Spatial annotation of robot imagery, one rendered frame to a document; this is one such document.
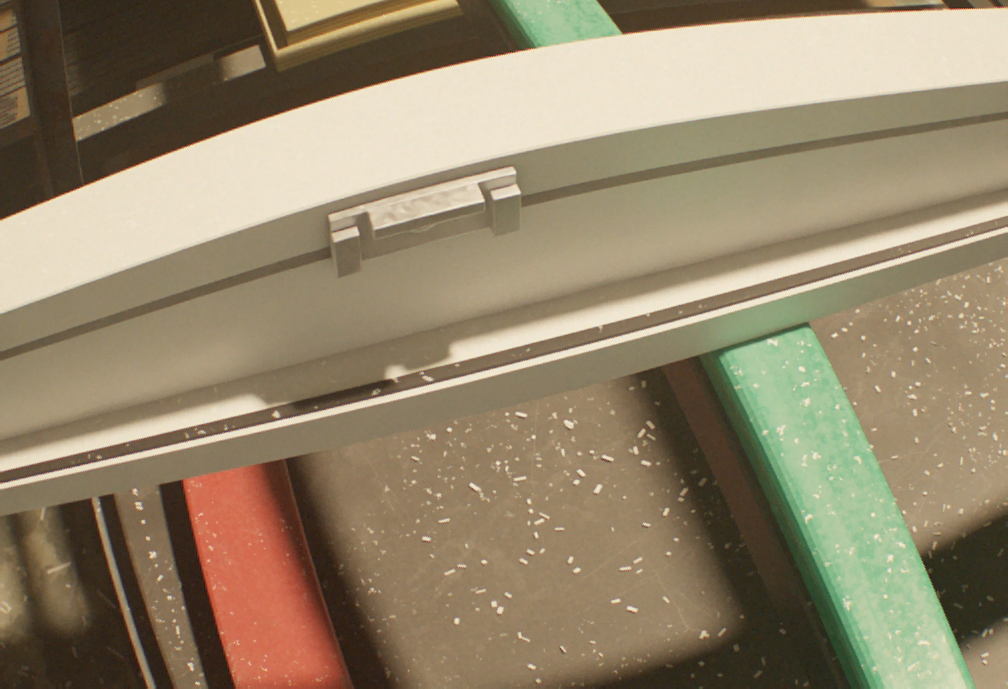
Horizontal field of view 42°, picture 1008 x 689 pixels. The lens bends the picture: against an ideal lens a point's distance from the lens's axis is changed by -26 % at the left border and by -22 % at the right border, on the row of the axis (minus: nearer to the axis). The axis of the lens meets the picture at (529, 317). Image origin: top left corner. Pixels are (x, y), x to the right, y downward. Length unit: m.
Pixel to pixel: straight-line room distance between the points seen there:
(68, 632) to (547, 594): 0.82
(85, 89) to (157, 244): 1.12
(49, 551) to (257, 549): 0.84
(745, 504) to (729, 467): 0.01
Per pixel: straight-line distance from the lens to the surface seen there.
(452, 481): 0.77
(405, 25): 0.99
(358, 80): 1.45
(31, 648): 1.47
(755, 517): 0.45
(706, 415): 0.47
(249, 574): 0.70
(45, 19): 0.91
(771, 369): 0.46
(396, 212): 0.40
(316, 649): 0.68
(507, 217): 0.42
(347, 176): 0.41
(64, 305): 0.41
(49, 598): 1.50
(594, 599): 0.73
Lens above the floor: 1.21
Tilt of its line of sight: 48 degrees down
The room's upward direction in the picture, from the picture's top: 1 degrees counter-clockwise
